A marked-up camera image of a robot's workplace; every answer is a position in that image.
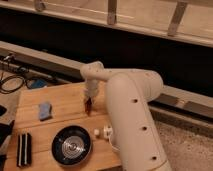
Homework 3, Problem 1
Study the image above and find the black and white striped block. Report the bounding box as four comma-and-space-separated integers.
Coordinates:
16, 133, 32, 167

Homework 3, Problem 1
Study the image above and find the white plastic cup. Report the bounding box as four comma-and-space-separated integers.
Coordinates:
109, 135, 119, 153

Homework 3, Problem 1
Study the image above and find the blue box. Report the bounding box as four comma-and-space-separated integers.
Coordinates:
27, 78, 47, 89

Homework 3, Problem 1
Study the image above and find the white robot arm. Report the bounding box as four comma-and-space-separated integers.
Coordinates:
80, 61, 172, 171

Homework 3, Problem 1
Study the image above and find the black coiled cable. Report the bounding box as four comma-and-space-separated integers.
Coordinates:
0, 63, 29, 95

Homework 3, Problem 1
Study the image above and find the dark red pepper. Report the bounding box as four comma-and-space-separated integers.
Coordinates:
85, 98, 92, 115

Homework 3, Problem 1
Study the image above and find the white toy faucet piece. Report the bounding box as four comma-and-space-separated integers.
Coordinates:
93, 125, 113, 139

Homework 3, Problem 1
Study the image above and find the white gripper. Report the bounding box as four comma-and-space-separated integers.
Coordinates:
84, 79, 98, 104

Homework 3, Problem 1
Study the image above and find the wooden board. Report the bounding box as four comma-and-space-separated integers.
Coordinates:
4, 83, 120, 171

